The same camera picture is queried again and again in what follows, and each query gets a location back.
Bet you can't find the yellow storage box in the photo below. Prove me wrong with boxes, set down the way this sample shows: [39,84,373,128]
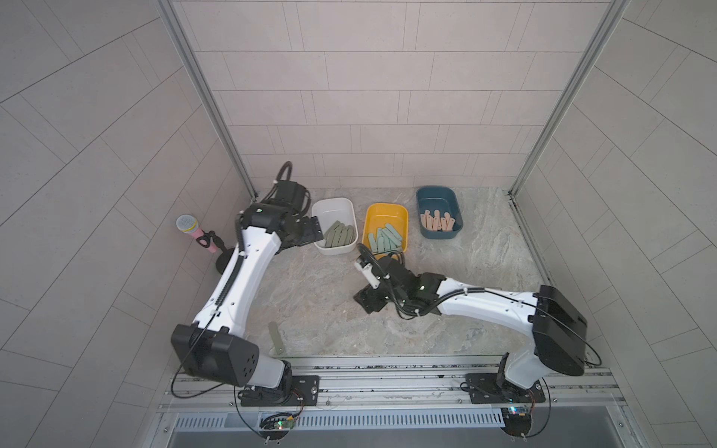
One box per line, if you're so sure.
[362,203,409,259]

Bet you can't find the aluminium rail frame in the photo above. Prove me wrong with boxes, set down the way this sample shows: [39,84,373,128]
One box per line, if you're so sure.
[150,355,634,413]

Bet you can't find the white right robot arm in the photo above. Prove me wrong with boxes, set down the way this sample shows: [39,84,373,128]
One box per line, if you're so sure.
[354,256,591,389]

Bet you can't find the left circuit board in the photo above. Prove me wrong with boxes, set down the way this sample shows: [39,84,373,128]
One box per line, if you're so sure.
[260,413,298,431]

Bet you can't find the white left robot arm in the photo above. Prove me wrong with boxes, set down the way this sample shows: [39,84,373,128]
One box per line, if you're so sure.
[171,162,323,396]

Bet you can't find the mint folding knife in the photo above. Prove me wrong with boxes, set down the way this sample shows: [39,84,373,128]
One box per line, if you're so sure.
[385,223,403,242]
[383,232,391,253]
[375,229,385,253]
[368,233,378,253]
[385,230,403,250]

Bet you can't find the white storage box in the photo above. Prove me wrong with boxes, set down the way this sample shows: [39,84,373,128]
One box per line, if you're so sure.
[311,197,359,256]

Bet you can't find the pink toy microphone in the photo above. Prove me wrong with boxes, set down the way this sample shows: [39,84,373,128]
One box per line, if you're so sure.
[176,214,204,244]

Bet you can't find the dark teal storage box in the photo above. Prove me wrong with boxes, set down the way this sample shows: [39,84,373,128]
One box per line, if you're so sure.
[416,186,463,240]

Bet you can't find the right circuit board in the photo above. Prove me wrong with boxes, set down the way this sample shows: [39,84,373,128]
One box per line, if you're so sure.
[500,406,533,439]

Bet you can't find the circuit board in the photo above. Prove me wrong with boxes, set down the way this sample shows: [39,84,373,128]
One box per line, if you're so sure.
[260,413,298,431]
[500,406,533,439]

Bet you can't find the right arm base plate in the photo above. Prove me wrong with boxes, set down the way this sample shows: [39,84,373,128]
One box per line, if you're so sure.
[460,373,546,404]

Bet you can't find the black microphone stand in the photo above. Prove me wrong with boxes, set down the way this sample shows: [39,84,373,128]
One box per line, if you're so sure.
[195,231,233,274]

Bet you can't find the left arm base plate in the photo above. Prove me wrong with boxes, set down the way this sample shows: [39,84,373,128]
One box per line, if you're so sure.
[238,375,320,407]

